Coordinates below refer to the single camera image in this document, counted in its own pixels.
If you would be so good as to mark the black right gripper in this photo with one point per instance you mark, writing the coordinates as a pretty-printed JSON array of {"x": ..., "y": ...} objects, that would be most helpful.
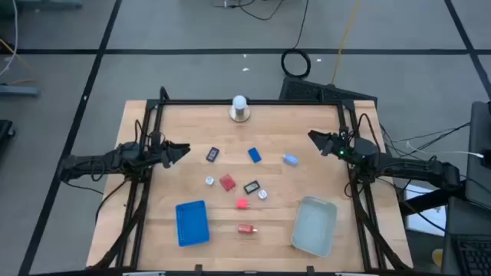
[{"x": 342, "y": 145}]

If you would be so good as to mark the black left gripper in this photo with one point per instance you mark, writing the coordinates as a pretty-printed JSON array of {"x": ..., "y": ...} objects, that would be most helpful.
[{"x": 159, "y": 151}]

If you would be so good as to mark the dark blue digital thermometer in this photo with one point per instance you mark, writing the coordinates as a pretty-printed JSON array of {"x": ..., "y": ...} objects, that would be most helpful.
[{"x": 212, "y": 154}]

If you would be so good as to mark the light blue wall charger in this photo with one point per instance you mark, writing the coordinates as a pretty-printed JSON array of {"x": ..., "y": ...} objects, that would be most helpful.
[{"x": 290, "y": 160}]

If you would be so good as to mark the small white wall charger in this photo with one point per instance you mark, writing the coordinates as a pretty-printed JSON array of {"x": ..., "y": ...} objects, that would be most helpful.
[{"x": 209, "y": 180}]

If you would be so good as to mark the red square wall charger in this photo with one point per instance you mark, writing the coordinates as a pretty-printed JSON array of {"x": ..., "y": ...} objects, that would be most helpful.
[{"x": 227, "y": 182}]

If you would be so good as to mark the bright blue digital thermometer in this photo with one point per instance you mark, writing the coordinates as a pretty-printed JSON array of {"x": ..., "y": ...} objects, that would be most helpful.
[{"x": 254, "y": 155}]

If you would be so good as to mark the white and green charger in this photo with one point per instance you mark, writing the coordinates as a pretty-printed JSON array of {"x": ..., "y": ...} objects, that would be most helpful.
[{"x": 262, "y": 194}]

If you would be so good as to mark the pink wall charger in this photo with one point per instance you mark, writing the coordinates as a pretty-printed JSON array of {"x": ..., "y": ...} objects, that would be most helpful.
[{"x": 241, "y": 203}]

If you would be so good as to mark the dark red wall charger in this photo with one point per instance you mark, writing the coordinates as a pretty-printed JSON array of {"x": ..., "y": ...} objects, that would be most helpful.
[{"x": 245, "y": 229}]

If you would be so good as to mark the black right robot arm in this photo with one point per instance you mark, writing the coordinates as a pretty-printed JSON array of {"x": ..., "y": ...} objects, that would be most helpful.
[{"x": 414, "y": 168}]

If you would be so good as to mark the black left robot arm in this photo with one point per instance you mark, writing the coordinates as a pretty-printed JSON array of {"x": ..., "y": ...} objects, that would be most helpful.
[{"x": 88, "y": 161}]

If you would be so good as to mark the black perforated floor mat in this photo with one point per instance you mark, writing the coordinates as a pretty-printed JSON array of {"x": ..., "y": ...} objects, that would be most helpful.
[{"x": 303, "y": 90}]

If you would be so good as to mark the blue plastic basket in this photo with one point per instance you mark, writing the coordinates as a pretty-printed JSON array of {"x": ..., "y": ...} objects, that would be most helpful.
[{"x": 192, "y": 224}]

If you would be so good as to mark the white light bulb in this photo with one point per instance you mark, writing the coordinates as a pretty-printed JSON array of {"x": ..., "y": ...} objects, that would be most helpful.
[{"x": 239, "y": 102}]

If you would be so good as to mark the grey plastic bin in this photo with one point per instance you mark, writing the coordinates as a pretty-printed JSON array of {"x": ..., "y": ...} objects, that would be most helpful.
[{"x": 314, "y": 226}]

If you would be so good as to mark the white paper sheet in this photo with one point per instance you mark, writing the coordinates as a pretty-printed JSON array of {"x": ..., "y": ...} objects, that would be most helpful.
[{"x": 422, "y": 220}]

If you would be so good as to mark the small yellow object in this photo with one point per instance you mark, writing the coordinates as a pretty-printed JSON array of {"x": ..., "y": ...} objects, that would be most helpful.
[{"x": 437, "y": 257}]

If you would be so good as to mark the dark grey laptop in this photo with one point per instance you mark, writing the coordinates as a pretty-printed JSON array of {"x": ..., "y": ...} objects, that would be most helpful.
[{"x": 479, "y": 184}]

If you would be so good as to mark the grey floor bar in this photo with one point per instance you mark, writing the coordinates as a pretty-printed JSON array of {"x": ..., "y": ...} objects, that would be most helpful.
[{"x": 19, "y": 90}]

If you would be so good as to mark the black keyboard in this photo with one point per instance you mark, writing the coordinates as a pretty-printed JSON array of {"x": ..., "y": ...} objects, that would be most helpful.
[{"x": 473, "y": 257}]

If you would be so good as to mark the black loop bracket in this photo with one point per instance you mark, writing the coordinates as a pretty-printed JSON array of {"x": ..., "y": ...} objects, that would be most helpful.
[
  {"x": 321, "y": 94},
  {"x": 162, "y": 90}
]

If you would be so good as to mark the black aluminium table frame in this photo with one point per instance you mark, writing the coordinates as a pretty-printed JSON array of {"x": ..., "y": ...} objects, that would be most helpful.
[{"x": 199, "y": 102}]

